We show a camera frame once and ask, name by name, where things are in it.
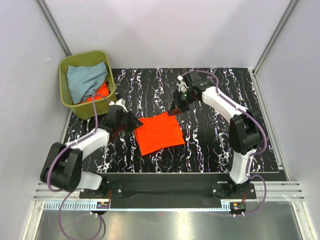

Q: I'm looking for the olive green plastic basket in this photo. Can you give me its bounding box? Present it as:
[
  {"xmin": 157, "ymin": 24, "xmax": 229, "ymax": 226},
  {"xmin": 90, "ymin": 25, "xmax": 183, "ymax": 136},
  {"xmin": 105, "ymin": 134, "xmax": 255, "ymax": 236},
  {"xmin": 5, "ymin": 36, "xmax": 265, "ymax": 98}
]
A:
[{"xmin": 58, "ymin": 50, "xmax": 118, "ymax": 121}]

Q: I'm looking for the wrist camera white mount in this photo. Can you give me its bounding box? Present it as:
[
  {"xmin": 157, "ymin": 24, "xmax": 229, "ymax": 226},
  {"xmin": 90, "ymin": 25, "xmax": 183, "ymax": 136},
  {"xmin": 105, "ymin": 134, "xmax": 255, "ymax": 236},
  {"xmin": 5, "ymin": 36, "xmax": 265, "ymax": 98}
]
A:
[
  {"xmin": 115, "ymin": 98, "xmax": 128, "ymax": 112},
  {"xmin": 177, "ymin": 75, "xmax": 189, "ymax": 93}
]

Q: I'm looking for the orange t shirt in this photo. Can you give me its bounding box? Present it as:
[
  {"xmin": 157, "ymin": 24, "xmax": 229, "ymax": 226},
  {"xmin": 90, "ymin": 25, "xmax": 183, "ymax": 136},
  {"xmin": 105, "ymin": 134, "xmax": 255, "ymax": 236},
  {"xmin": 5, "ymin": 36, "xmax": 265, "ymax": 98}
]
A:
[
  {"xmin": 79, "ymin": 81, "xmax": 110, "ymax": 104},
  {"xmin": 134, "ymin": 112, "xmax": 185, "ymax": 156}
]

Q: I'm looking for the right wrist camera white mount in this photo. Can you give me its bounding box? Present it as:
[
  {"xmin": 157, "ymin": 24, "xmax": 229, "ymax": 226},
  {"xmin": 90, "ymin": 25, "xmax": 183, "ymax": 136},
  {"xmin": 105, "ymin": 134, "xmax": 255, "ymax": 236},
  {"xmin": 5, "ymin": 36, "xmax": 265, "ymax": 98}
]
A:
[{"xmin": 177, "ymin": 75, "xmax": 189, "ymax": 93}]

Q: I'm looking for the aluminium frame rail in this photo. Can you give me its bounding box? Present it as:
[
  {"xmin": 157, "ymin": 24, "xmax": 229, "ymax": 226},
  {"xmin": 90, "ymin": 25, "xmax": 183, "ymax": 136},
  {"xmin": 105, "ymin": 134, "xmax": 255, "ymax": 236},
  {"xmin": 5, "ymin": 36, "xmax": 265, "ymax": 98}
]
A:
[{"xmin": 33, "ymin": 181, "xmax": 305, "ymax": 212}]

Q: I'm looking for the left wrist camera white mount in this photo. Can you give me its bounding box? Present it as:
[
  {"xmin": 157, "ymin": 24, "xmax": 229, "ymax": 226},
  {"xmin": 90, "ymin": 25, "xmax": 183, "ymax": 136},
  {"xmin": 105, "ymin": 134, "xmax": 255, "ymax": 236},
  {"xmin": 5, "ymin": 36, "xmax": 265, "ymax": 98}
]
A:
[{"xmin": 115, "ymin": 98, "xmax": 128, "ymax": 112}]

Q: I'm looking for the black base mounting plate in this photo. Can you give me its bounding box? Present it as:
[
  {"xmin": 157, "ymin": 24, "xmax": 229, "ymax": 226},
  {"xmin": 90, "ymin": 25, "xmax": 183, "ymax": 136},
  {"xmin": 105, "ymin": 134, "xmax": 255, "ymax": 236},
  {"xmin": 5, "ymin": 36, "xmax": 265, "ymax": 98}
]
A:
[{"xmin": 79, "ymin": 173, "xmax": 257, "ymax": 211}]

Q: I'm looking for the grey blue t shirt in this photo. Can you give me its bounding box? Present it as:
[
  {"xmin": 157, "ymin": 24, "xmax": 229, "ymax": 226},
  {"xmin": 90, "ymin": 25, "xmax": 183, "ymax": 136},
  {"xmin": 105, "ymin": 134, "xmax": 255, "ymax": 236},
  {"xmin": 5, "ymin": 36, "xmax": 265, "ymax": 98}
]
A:
[{"xmin": 66, "ymin": 62, "xmax": 108, "ymax": 105}]

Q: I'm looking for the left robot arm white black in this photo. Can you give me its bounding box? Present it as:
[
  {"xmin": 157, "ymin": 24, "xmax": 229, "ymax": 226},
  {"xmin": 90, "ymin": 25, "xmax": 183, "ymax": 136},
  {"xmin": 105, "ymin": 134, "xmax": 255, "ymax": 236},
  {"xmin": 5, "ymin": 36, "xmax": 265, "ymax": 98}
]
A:
[{"xmin": 40, "ymin": 103, "xmax": 143, "ymax": 198}]

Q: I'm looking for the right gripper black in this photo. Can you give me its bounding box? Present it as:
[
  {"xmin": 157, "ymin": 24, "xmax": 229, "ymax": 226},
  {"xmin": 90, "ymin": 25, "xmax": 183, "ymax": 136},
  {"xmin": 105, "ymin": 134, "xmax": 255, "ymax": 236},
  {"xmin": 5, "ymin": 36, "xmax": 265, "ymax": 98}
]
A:
[{"xmin": 167, "ymin": 90, "xmax": 197, "ymax": 118}]

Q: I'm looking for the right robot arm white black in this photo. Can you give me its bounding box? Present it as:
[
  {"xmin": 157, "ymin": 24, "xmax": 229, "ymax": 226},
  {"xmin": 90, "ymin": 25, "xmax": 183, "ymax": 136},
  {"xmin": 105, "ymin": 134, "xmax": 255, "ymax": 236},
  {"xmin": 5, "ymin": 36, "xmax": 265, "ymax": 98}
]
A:
[{"xmin": 168, "ymin": 70, "xmax": 267, "ymax": 199}]

